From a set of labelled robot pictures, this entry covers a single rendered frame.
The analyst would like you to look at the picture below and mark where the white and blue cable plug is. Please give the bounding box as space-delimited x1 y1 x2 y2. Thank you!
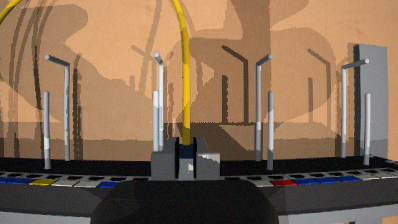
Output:
179 144 194 181

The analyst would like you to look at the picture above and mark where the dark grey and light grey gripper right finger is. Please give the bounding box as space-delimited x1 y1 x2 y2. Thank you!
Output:
193 137 220 180

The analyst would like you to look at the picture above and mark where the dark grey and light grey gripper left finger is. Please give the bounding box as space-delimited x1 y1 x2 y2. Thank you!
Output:
151 137 180 181

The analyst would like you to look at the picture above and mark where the yellow cable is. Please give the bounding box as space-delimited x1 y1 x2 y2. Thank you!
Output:
0 0 190 145

